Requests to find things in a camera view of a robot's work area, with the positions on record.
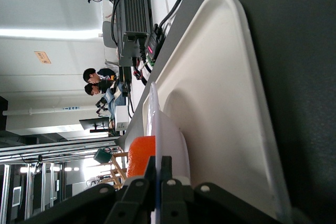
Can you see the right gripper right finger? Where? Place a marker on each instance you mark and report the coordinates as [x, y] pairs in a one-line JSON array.
[[178, 205]]

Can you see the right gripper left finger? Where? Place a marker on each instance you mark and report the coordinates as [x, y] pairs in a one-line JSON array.
[[131, 203]]

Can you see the orange fruit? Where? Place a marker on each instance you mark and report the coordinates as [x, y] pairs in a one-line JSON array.
[[140, 155]]

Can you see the white round plate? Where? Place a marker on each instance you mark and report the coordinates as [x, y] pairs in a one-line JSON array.
[[170, 140]]

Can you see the wooden dish rack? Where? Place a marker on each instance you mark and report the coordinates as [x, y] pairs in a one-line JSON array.
[[118, 171]]

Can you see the dark green container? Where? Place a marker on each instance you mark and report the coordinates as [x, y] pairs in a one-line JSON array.
[[102, 155]]

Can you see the white labelled box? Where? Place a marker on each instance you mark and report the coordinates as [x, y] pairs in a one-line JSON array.
[[122, 117]]

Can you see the black monitor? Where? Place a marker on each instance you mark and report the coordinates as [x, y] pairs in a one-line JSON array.
[[94, 123]]

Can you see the person in blue clothing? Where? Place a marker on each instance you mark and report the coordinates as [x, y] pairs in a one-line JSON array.
[[113, 100]]

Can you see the cream tray with bear print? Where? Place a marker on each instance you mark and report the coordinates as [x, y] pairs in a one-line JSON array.
[[223, 90]]

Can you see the white pipe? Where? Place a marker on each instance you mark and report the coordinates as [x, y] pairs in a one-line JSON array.
[[47, 110]]

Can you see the person in dark jacket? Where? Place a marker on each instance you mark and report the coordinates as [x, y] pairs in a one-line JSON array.
[[90, 75]]

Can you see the small black adapter red light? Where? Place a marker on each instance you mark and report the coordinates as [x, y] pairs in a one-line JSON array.
[[155, 44]]

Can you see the grey chair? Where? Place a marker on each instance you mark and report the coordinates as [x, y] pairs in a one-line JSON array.
[[109, 33]]

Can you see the black finned electronics box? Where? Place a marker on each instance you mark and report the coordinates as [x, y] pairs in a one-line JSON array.
[[134, 3]]

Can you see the aluminium frame post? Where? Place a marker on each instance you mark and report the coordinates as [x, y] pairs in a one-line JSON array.
[[52, 150]]

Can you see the orange wall sign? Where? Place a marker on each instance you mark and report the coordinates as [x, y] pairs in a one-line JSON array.
[[42, 57]]

